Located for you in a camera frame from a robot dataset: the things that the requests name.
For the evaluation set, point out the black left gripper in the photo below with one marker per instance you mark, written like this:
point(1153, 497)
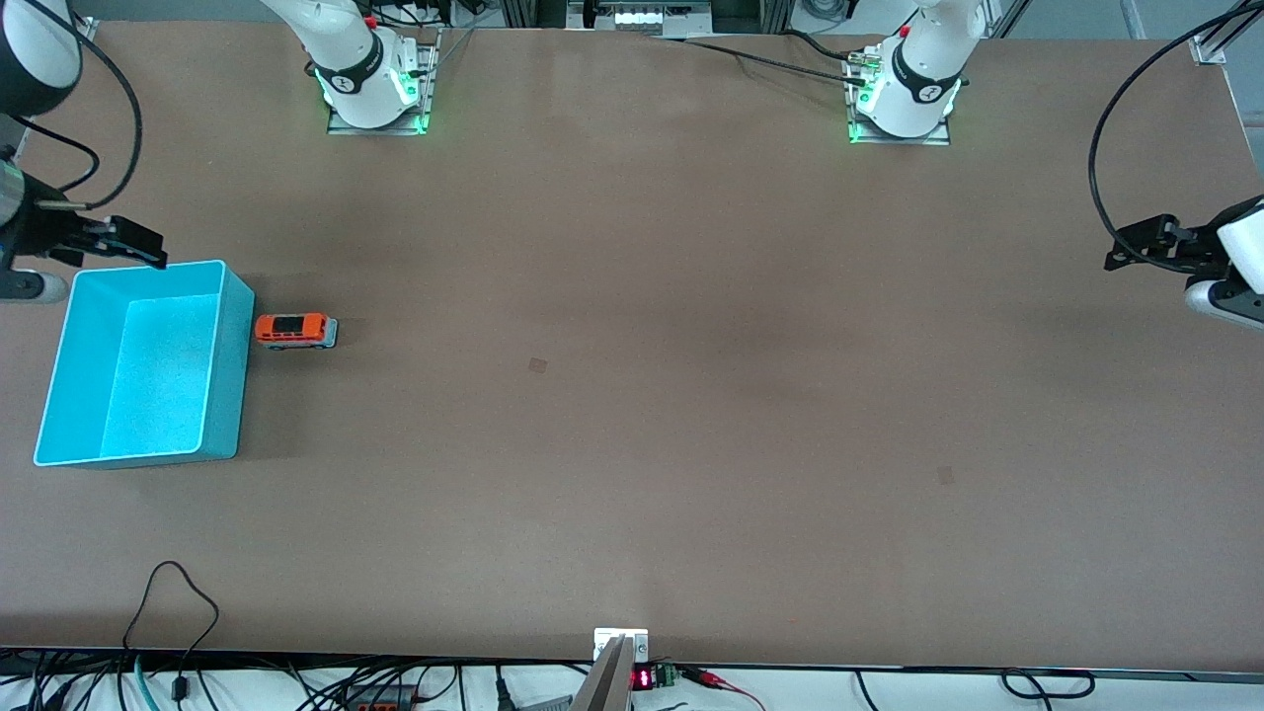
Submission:
point(1190, 247)

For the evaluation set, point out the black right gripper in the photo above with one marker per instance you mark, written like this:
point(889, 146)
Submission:
point(44, 233)

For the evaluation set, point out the orange toy bus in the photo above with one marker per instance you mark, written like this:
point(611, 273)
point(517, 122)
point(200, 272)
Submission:
point(291, 331)

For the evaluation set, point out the blue plastic box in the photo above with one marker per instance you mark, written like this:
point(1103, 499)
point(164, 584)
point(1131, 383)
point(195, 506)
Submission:
point(148, 375)

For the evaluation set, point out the white electronics box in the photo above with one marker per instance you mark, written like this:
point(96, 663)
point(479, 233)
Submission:
point(642, 18)

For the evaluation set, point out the grey aluminium bar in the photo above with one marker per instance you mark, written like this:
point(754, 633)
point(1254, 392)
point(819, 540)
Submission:
point(604, 686)

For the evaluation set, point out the red LED display module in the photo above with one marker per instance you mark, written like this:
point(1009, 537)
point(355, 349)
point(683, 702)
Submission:
point(644, 679)

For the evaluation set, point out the aluminium corner bracket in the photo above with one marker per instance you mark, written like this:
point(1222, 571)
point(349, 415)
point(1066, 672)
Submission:
point(1207, 49)

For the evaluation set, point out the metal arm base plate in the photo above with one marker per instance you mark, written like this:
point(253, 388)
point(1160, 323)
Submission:
point(430, 99)
point(933, 139)

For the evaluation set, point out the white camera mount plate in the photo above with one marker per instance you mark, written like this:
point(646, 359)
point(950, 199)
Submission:
point(604, 640)

